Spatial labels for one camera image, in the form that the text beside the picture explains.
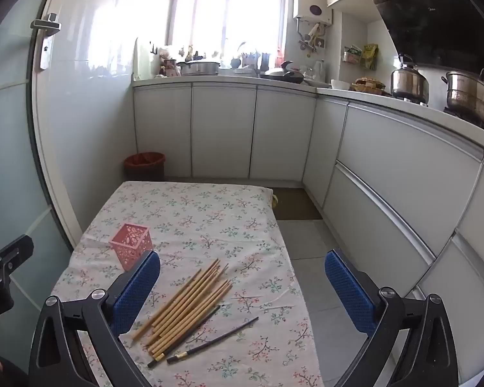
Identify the black range hood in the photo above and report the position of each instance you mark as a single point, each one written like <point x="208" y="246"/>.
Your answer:
<point x="435" y="16"/>

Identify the wall rack with packets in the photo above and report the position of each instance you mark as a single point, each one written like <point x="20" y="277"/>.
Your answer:
<point x="361" y="56"/>

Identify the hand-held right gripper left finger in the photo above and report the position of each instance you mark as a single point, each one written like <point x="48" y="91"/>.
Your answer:
<point x="137" y="290"/>

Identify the woven basket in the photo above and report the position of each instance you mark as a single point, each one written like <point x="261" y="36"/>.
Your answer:
<point x="367" y="84"/>

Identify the kitchen window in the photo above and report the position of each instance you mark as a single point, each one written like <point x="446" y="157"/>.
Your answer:
<point x="226" y="12"/>

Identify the white bowl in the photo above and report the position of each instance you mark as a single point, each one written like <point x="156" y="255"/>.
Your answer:
<point x="341" y="84"/>

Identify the steel basin with lid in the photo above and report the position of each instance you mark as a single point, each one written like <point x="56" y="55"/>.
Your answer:
<point x="198" y="68"/>

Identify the clear plastic jug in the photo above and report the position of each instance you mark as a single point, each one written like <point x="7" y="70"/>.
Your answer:
<point x="319" y="72"/>

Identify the frosted glass door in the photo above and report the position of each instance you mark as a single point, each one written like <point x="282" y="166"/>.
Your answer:
<point x="12" y="129"/>

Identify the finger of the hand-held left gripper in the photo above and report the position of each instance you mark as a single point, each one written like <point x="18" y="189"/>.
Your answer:
<point x="16" y="250"/>

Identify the red-lined trash bin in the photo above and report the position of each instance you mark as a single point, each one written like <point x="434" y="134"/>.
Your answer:
<point x="144" y="166"/>

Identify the steel kettle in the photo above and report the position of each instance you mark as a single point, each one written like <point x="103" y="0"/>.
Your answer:
<point x="409" y="82"/>

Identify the pile of bamboo chopsticks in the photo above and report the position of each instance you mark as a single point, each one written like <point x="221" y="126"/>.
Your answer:
<point x="185" y="306"/>

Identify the black wok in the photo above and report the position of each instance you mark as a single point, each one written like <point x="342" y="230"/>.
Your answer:
<point x="284" y="75"/>

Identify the steel stock pot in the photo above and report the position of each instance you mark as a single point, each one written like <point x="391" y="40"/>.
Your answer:
<point x="470" y="98"/>

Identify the pink openwork utensil holder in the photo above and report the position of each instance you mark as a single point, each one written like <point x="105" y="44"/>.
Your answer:
<point x="131" y="242"/>

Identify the small ceramic jar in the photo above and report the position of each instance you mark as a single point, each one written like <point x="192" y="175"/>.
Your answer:
<point x="170" y="68"/>

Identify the white cutting board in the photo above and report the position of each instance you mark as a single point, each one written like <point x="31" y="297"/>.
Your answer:
<point x="142" y="60"/>

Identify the floral tablecloth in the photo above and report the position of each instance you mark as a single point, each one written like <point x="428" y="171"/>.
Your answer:
<point x="209" y="225"/>

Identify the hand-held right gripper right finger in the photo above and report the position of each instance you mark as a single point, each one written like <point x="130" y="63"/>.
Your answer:
<point x="349" y="290"/>

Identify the black chopstick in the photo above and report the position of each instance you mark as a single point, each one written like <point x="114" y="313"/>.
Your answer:
<point x="215" y="338"/>
<point x="197" y="325"/>

